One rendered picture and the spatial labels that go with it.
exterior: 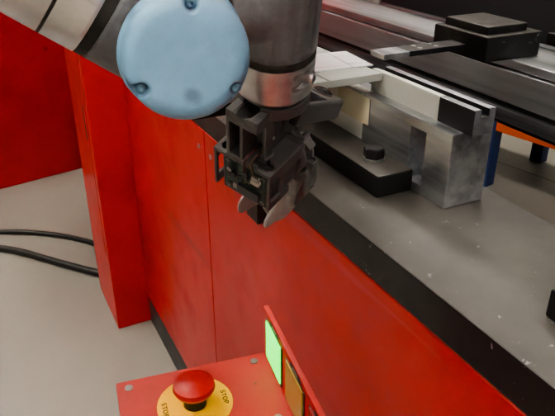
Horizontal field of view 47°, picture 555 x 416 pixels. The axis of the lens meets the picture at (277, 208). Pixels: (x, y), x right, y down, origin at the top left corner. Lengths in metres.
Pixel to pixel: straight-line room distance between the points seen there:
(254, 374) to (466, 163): 0.34
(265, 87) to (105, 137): 1.21
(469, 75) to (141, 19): 0.81
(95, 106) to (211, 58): 1.36
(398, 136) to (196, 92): 0.49
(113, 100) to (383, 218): 1.10
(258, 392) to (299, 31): 0.34
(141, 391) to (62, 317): 1.49
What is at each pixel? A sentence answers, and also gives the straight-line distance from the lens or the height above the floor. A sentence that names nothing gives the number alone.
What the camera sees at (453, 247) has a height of 0.88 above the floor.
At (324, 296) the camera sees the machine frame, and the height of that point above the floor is 0.74.
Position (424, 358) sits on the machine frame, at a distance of 0.67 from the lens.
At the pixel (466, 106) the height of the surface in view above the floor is 1.00.
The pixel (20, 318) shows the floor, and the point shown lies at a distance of 2.18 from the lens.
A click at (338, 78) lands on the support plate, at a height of 1.00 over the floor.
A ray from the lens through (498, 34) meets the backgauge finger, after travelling 1.03.
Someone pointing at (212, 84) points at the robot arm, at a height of 1.12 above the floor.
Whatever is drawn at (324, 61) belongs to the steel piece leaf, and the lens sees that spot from 0.90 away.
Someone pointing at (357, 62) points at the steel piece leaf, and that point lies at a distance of 0.90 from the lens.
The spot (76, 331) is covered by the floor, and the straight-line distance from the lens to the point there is 2.07.
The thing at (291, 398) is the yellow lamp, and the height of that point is 0.80.
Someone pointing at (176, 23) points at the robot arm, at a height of 1.16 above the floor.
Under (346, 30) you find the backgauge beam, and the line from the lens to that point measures 1.40.
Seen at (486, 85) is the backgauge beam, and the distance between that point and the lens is 1.08.
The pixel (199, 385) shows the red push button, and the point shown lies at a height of 0.81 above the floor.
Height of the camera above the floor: 1.22
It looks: 27 degrees down
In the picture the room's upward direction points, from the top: straight up
